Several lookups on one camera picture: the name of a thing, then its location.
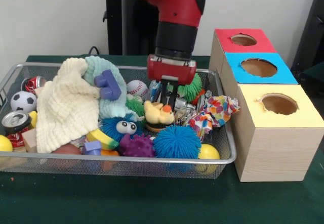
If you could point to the wooden box with three holes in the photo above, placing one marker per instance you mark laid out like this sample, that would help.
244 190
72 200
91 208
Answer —
276 153

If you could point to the dark green tablecloth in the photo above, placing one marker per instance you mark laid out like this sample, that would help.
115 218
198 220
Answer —
152 203

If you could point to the large green spiky ball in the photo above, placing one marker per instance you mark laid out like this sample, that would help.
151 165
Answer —
193 87

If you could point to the black chair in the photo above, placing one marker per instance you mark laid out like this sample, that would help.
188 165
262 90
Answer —
315 32

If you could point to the black and white soccer ball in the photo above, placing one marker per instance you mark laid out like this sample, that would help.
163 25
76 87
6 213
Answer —
24 102

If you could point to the colourful dotted cloth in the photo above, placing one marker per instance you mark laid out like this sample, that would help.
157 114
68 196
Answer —
220 107

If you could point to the purple spiky rubber ball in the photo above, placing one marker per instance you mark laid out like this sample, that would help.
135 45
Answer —
136 146

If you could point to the white baseball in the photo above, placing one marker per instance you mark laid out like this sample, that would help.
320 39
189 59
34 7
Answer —
136 87

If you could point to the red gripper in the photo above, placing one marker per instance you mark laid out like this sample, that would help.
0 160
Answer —
172 71

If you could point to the purple plastic building block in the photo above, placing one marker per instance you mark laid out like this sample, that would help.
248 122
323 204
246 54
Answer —
107 83

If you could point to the blue spiky rubber ball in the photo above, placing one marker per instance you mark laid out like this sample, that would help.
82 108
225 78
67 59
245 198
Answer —
177 141

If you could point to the yellow plush duck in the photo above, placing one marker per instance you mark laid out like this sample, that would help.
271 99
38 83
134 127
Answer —
157 114

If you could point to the mint green muslin cloth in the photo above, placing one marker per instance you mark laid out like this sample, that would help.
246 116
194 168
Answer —
112 107

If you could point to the cream muslin cloth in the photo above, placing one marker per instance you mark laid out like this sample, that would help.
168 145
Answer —
65 107

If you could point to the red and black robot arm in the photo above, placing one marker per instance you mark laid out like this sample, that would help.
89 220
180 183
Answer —
177 6

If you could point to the toy hamburger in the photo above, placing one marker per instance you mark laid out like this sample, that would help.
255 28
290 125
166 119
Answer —
155 128

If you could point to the blue fuzzy toy with eyes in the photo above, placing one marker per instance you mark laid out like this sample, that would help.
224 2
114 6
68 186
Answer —
108 128

